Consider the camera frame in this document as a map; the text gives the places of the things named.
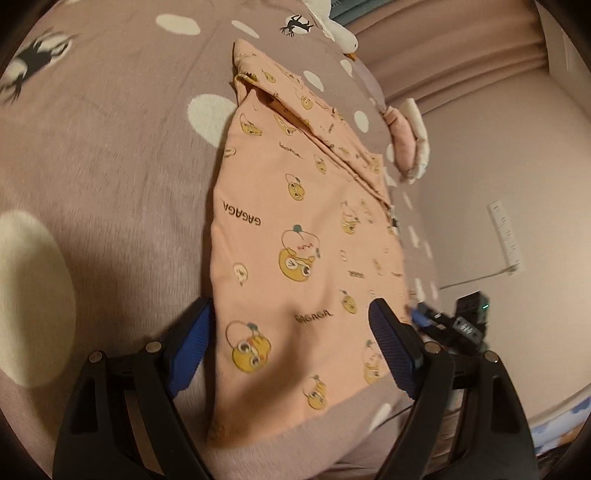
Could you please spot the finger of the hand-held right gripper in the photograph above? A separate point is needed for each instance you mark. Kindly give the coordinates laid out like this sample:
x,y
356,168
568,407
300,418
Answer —
x,y
422,318

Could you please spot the blue patterned cloth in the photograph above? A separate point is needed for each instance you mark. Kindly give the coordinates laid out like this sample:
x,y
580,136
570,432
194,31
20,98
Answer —
x,y
556,431

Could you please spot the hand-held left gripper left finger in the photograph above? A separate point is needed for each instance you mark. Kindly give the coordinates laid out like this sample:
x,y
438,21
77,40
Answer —
x,y
193,344

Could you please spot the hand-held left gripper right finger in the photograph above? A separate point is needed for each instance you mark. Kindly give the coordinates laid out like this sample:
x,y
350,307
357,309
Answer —
x,y
392,353

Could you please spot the mauve dotted cat print bedspread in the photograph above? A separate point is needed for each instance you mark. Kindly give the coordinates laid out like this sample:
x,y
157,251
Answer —
x,y
115,161

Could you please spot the white power strip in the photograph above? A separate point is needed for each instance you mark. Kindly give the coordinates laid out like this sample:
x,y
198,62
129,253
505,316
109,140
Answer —
x,y
506,240

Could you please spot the blue-grey padded panel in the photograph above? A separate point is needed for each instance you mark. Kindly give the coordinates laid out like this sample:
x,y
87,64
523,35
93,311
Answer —
x,y
346,8

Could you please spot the pink cartoon print garment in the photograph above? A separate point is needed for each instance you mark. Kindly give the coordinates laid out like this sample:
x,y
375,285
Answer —
x,y
300,230

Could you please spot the white goose plush toy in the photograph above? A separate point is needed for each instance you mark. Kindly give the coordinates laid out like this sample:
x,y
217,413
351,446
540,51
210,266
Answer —
x,y
346,42

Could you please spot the pink curtain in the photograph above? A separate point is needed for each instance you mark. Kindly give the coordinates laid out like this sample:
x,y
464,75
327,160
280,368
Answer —
x,y
452,50

